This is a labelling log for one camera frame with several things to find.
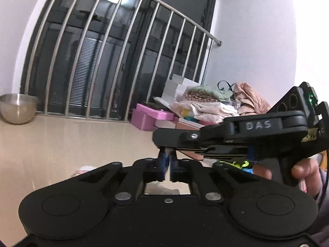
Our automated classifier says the stack of white boxes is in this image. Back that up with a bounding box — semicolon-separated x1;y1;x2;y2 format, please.
162;74;200;104

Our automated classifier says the person's right hand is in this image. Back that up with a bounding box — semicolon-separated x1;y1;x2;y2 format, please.
253;156;322;195

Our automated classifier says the flat pink box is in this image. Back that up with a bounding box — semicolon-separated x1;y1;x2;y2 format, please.
136;103;178;121

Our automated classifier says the pile of folded clothes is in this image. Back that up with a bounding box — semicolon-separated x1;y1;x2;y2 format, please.
172;82;272;124

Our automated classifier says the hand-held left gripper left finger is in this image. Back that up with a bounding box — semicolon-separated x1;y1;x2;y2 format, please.
74;150;167;203

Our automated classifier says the white and navy sneaker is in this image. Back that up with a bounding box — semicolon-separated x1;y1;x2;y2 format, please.
72;165;191;195

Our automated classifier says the stainless steel bowl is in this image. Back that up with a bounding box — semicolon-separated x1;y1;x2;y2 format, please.
0;94;39;124

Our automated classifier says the steel window railing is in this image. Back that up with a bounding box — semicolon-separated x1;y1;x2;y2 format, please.
20;0;223;123

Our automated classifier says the neon yellow cloth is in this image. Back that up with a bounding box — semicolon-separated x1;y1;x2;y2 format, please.
218;160;250;169

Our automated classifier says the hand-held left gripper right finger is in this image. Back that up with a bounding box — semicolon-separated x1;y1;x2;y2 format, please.
170;151;258;203

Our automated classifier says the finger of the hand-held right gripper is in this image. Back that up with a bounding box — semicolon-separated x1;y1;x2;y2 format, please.
153;127;204;150
177;146;248;160

